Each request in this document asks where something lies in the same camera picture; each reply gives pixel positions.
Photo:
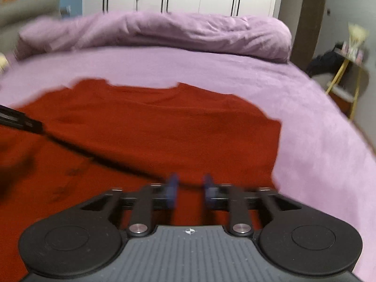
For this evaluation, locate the brown wooden post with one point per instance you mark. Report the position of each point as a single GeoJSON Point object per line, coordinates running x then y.
{"type": "Point", "coordinates": [311, 11]}

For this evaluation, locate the yellow side table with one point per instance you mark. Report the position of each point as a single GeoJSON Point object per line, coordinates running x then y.
{"type": "Point", "coordinates": [357, 94]}

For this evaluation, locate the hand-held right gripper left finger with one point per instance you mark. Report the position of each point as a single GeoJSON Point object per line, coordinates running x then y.
{"type": "Point", "coordinates": [172, 183]}

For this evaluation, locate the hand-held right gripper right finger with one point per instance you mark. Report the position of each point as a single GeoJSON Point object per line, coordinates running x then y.
{"type": "Point", "coordinates": [207, 183]}

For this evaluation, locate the grey upholstered headboard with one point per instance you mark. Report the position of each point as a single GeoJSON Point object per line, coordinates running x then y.
{"type": "Point", "coordinates": [20, 14]}

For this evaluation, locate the pink plush toy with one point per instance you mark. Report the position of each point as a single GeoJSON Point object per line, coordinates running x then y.
{"type": "Point", "coordinates": [3, 63]}

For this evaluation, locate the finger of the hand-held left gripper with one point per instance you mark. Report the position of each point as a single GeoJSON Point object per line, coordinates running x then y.
{"type": "Point", "coordinates": [20, 120]}

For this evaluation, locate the purple bed sheet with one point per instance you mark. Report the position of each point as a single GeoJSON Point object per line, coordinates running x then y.
{"type": "Point", "coordinates": [205, 70]}

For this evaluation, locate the purple duvet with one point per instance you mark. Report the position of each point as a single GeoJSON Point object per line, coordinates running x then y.
{"type": "Point", "coordinates": [164, 32]}

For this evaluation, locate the red knit sweater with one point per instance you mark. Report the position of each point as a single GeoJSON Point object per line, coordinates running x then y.
{"type": "Point", "coordinates": [152, 123]}

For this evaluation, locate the cream flower bouquet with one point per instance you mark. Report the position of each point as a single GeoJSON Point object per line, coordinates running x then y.
{"type": "Point", "coordinates": [357, 36]}

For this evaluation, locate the dark cloth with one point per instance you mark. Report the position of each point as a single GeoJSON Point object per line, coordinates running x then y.
{"type": "Point", "coordinates": [323, 61]}

